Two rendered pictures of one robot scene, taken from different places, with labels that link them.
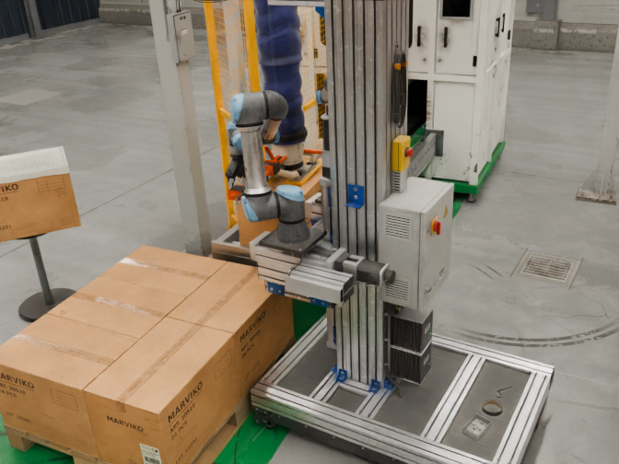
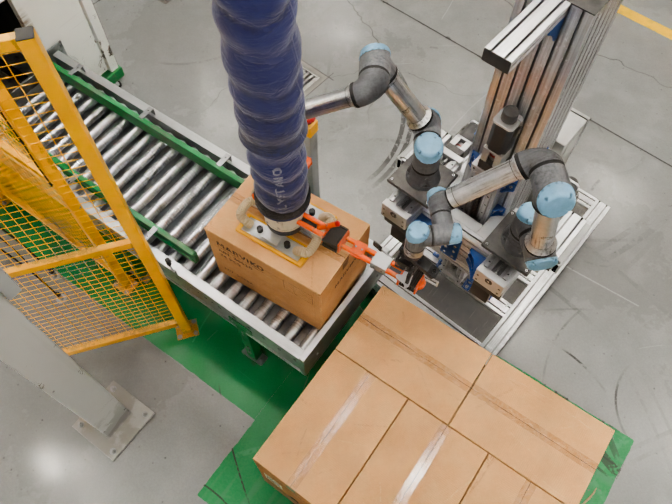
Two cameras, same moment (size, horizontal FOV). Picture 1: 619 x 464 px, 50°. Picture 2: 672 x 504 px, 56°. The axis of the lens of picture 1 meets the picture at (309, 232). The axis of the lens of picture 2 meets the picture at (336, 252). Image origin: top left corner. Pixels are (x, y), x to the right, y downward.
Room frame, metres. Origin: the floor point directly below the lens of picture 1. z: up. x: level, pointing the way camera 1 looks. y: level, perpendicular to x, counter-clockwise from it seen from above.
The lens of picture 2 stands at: (3.18, 1.47, 3.29)
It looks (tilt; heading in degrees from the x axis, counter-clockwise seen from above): 61 degrees down; 279
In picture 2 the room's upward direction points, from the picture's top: straight up
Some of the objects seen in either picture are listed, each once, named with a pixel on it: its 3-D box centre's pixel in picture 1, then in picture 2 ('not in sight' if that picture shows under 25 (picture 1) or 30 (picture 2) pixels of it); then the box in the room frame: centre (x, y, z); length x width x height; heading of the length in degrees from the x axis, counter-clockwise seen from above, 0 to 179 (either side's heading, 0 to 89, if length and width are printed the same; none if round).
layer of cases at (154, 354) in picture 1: (155, 344); (429, 453); (2.85, 0.83, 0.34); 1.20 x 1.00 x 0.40; 154
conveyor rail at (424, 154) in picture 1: (387, 196); (206, 153); (4.23, -0.55, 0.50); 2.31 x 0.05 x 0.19; 154
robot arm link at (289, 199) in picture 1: (288, 202); (530, 221); (2.64, 0.08, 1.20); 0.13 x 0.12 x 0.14; 105
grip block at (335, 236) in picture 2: (269, 168); (335, 237); (3.39, 0.20, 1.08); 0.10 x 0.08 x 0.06; 67
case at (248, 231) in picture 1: (290, 205); (290, 248); (3.61, 0.10, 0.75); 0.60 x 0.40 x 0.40; 157
